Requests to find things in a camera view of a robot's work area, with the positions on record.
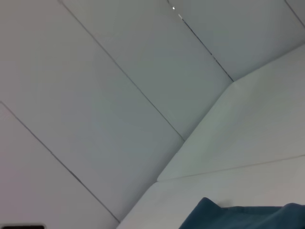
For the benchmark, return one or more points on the teal t-shirt with FREE print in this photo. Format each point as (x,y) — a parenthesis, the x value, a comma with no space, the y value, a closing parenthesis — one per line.
(238,217)

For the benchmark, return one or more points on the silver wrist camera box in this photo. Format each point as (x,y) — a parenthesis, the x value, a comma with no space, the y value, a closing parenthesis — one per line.
(22,227)

